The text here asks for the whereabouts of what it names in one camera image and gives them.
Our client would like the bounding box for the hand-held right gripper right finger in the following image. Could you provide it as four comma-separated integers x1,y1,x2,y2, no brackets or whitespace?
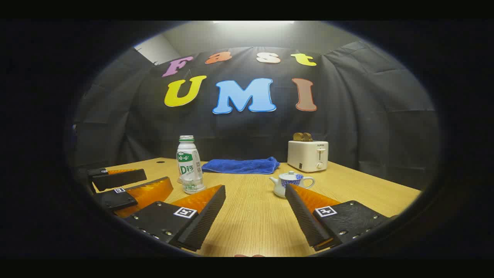
285,184,390,251

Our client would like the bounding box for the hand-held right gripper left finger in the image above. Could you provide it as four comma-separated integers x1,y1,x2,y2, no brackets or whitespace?
123,185,227,252

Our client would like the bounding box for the white blue-patterned teacup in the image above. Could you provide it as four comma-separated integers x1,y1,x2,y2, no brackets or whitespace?
269,176,315,198

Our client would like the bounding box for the white plastic water bottle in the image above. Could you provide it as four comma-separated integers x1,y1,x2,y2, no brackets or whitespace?
176,135,206,194

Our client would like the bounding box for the white toaster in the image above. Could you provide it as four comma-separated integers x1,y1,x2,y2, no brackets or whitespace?
287,140,329,173

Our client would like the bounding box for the blue towel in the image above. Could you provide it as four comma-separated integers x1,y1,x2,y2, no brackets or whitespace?
201,156,280,175

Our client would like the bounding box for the black backdrop cloth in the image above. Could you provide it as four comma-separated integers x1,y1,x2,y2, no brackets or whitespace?
73,41,440,190

